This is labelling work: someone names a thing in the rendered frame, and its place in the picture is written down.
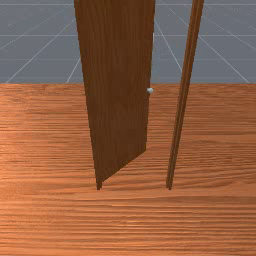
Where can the brown wooden door leaf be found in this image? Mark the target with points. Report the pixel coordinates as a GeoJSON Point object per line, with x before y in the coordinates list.
{"type": "Point", "coordinates": [116, 83]}

